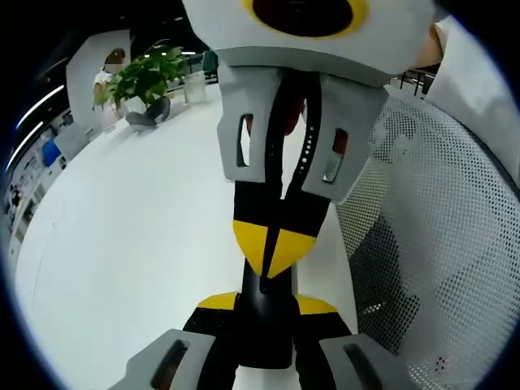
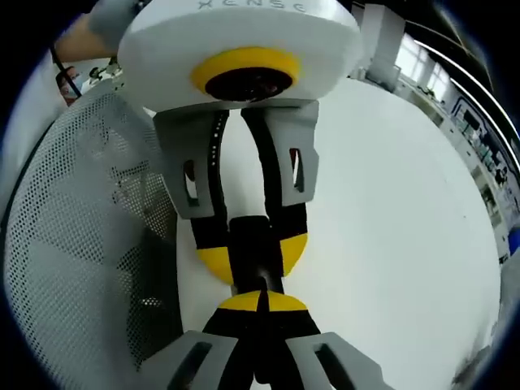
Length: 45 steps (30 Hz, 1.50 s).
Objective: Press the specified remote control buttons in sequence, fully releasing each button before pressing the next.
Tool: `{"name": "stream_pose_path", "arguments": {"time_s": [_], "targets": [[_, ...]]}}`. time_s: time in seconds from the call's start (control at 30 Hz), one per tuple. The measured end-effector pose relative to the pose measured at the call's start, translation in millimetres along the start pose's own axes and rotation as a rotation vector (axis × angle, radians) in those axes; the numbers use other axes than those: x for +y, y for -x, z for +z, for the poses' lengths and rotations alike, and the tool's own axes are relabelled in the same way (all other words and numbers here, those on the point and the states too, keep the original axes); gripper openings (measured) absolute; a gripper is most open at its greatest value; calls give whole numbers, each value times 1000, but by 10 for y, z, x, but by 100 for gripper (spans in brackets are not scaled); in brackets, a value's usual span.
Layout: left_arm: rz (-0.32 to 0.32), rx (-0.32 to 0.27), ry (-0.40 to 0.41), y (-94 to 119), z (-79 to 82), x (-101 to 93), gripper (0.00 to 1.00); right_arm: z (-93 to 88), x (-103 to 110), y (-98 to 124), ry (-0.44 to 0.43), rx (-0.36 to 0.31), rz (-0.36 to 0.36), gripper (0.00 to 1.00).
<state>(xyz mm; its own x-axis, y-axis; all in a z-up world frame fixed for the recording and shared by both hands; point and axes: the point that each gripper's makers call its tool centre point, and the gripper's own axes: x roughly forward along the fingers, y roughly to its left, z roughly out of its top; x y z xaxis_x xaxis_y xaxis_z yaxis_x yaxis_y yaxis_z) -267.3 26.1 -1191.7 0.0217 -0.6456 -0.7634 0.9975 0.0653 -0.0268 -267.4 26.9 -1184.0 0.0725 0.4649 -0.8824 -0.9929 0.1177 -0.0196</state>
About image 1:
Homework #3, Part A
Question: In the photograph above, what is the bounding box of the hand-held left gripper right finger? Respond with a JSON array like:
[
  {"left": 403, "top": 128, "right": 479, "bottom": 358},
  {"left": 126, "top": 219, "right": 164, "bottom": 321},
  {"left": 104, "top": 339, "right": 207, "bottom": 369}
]
[{"left": 292, "top": 294, "right": 412, "bottom": 390}]

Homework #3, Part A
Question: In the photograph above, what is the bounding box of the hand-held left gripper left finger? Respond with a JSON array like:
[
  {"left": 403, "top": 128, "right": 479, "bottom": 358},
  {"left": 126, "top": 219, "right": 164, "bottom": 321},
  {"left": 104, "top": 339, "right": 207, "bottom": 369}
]
[{"left": 108, "top": 291, "right": 241, "bottom": 390}]

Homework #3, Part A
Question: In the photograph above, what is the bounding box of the person's right hand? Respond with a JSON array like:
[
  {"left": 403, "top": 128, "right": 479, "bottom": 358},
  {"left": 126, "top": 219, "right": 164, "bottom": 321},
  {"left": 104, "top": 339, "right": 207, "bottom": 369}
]
[{"left": 409, "top": 22, "right": 444, "bottom": 69}]

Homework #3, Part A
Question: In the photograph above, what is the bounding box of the white mesh basket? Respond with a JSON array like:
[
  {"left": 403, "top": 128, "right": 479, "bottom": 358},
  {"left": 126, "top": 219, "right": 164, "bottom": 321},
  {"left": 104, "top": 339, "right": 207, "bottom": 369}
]
[{"left": 331, "top": 85, "right": 520, "bottom": 390}]

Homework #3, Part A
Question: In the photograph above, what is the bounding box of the dark grey curved object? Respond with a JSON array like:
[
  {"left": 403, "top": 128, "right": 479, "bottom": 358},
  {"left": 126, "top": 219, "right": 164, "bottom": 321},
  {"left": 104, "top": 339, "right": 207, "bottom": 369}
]
[{"left": 124, "top": 96, "right": 172, "bottom": 131}]

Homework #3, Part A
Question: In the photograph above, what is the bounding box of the green potted plant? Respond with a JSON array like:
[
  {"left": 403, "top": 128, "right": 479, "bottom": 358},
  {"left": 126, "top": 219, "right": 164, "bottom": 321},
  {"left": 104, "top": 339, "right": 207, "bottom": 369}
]
[{"left": 92, "top": 39, "right": 191, "bottom": 114}]

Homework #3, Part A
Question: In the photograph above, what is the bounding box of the white pillar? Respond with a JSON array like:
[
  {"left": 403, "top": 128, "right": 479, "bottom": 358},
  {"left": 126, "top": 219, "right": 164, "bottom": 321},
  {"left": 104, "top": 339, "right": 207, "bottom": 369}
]
[{"left": 66, "top": 31, "right": 136, "bottom": 137}]

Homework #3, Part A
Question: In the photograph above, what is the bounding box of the straight ceiling light strip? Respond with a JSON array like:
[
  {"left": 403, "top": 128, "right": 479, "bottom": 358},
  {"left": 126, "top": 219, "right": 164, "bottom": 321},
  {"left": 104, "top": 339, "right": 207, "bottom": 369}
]
[
  {"left": 5, "top": 120, "right": 46, "bottom": 172},
  {"left": 15, "top": 83, "right": 67, "bottom": 130}
]

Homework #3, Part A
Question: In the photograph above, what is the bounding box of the blue framed wall display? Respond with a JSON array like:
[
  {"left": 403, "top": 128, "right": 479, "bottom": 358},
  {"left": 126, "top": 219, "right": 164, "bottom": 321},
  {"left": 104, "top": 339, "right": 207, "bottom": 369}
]
[{"left": 2, "top": 111, "right": 76, "bottom": 247}]

